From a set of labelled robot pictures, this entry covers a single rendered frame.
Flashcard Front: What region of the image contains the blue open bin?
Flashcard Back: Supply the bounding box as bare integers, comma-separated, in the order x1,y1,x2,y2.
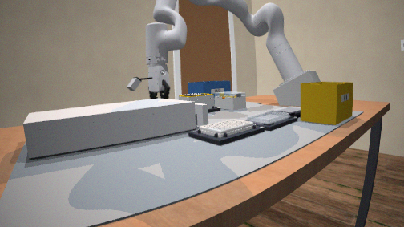
188,81,231,98

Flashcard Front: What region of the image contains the grey bench mat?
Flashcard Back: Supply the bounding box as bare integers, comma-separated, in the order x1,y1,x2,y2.
0,111,363,227

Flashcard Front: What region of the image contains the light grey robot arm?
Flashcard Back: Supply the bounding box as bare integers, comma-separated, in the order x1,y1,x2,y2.
127,0,306,91

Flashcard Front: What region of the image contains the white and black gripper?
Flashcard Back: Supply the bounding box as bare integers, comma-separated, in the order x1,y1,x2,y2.
147,64,170,99

